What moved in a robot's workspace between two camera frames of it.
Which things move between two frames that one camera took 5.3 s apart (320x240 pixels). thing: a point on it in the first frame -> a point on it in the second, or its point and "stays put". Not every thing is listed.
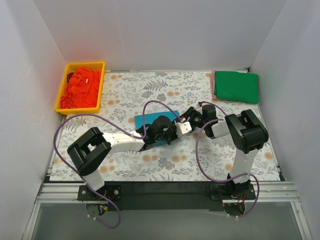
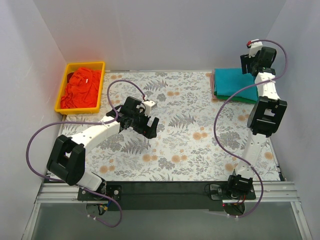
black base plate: x=166 y=195 stays put
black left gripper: x=171 y=133 -> x=146 y=125
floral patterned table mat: x=164 y=126 stays put
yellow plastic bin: x=81 y=88 stays put
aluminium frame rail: x=265 y=193 stays put
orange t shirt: x=82 y=91 stays put
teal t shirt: x=150 y=118 -> x=228 y=81
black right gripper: x=195 y=118 -> x=246 y=64
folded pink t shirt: x=212 y=84 stays put
